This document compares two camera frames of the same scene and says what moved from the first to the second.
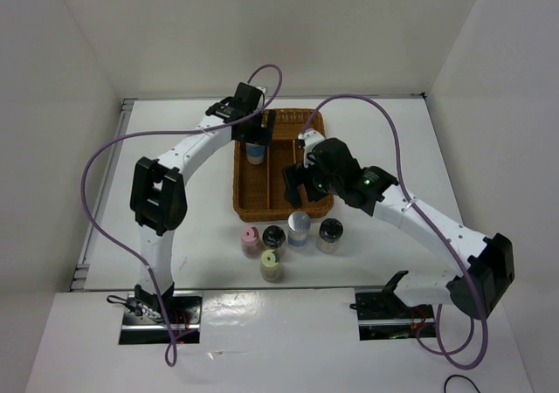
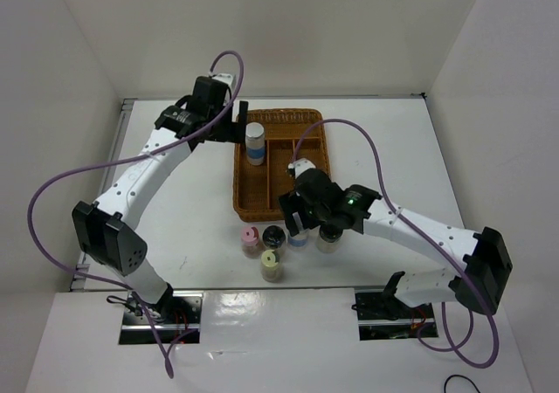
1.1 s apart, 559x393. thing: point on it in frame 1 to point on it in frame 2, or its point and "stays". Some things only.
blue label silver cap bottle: (255, 153) stays
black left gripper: (260, 136) to (234, 132)
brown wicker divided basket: (259, 190) stays
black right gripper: (299, 174) to (292, 203)
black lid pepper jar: (330, 232) stays
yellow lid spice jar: (271, 268) stays
